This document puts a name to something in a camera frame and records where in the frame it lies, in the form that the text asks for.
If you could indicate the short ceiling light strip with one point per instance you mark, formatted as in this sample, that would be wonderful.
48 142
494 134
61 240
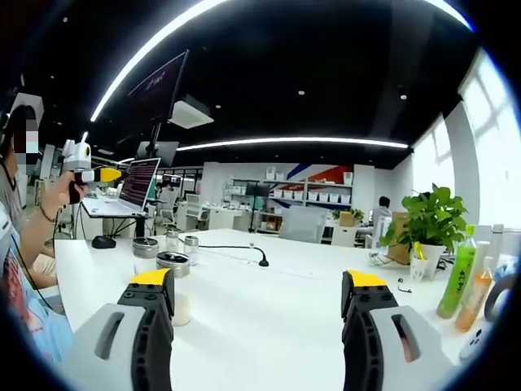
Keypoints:
84 137

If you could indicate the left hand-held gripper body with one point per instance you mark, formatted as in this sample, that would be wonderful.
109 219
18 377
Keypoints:
75 156

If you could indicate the person's left hand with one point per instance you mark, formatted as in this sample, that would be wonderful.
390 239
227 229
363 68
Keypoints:
59 195

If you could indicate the green drink bottle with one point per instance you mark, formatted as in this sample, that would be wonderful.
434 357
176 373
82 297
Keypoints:
458 281

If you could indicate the large black hanging monitor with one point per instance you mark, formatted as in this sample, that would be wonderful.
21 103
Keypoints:
156 89

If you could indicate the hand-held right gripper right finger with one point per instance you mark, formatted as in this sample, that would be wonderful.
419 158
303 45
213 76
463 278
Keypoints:
431 366

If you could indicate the white laptop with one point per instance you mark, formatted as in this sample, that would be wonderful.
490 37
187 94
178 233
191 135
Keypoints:
140 183

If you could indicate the small cardboard box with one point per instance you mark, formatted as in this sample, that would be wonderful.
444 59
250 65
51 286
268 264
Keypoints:
346 220

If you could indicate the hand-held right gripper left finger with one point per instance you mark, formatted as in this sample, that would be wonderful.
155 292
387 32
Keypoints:
85 366

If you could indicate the black monitor on stand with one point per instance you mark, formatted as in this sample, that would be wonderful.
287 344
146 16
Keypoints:
257 189

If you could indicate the black laptop stand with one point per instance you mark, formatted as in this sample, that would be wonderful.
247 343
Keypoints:
140 226

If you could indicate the white ceiling air conditioner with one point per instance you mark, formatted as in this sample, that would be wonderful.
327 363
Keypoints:
189 114

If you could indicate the small glass seasoning bottle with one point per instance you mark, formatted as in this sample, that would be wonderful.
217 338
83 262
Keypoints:
172 242
191 250

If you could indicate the white plastic bottle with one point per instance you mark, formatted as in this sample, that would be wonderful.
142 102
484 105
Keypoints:
497 242
482 254

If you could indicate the brown paper bag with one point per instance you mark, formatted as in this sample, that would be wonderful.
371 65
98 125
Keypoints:
401 252

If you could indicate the tall glass seasoning bottle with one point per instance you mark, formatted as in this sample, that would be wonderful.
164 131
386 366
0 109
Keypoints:
173 266
145 248

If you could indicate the orange drink bottle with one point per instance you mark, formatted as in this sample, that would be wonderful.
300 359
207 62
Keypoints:
472 301

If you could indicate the potted green plant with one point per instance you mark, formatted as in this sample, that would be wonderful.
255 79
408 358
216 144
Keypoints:
435 212

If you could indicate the white metal shelf rack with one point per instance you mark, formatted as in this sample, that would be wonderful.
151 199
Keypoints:
325 184

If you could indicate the white cup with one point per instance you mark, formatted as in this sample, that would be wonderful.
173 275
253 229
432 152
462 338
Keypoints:
418 269

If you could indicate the large bright window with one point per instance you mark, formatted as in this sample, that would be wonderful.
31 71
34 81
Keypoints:
496 163
431 171

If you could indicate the row of white storage bins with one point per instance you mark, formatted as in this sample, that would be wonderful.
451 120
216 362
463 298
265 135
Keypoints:
321 197

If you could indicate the white office chair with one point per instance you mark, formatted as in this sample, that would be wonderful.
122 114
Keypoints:
382 235
196 208
167 205

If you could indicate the black computer mouse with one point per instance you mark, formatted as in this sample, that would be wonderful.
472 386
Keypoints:
103 242

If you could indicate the grey mesh chair back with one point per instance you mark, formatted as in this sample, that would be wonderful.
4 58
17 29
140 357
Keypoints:
305 224

